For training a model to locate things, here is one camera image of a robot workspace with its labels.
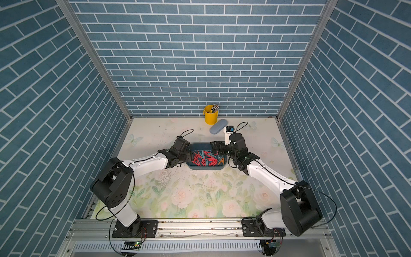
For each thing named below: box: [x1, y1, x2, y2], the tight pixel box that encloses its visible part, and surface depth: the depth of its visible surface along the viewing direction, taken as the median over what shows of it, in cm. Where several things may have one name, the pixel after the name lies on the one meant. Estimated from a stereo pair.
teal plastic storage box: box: [185, 142, 227, 171], surface depth 98 cm
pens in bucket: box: [209, 103, 220, 113], surface depth 107 cm
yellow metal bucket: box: [203, 104, 219, 125], surface depth 116 cm
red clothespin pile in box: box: [191, 149, 225, 166], surface depth 98 cm
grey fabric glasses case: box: [209, 118, 228, 135], surface depth 114 cm
